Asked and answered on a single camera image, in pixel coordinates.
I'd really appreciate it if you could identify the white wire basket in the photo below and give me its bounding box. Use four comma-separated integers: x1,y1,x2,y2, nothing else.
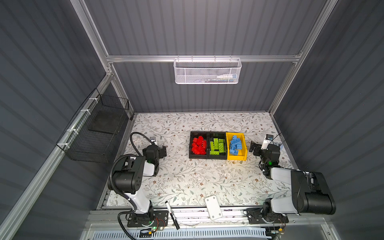
173,58,242,85

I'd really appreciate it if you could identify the blue lego row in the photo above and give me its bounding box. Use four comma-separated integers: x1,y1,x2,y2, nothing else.
230,143,237,150
236,141,243,150

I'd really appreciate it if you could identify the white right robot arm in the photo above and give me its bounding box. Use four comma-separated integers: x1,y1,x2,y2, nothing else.
246,135,336,224

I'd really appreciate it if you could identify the black bin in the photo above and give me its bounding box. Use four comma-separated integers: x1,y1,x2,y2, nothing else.
208,132,227,160
189,132,210,159

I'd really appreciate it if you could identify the black marker pen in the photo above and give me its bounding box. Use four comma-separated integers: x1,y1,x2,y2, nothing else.
165,201,180,230

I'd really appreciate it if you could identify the black bin middle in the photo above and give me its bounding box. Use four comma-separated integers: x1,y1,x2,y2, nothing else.
208,132,227,160

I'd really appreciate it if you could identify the black wire basket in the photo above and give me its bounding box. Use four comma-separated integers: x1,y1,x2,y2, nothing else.
57,90,130,164

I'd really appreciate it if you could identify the black bin left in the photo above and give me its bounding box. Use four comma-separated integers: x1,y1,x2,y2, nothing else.
189,132,210,159

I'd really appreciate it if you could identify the white tube in basket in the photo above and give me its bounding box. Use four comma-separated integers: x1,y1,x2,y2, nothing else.
217,74,238,81

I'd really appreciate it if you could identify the green lego brick right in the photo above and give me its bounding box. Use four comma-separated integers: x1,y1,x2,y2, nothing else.
210,141,215,151

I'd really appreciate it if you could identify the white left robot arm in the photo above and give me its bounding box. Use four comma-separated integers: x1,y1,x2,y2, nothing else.
108,132,170,240

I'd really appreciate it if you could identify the yellow plastic bin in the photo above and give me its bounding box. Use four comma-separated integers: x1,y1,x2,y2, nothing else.
226,132,248,161

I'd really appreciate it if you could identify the aluminium rail base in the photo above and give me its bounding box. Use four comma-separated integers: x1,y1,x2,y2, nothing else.
80,206,337,240

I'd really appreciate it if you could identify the green lego row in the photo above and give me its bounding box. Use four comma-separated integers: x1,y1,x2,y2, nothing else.
218,143,226,154
213,138,219,150
210,151,220,156

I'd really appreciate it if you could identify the blue lego brick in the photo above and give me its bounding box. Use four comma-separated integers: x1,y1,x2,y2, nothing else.
231,135,241,145
230,149,239,156

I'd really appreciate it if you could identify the white plastic plate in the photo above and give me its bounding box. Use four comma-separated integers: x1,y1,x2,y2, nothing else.
205,196,223,221

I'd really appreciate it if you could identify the red lego row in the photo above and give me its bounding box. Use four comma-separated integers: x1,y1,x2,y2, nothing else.
197,136,204,145
191,147,207,155

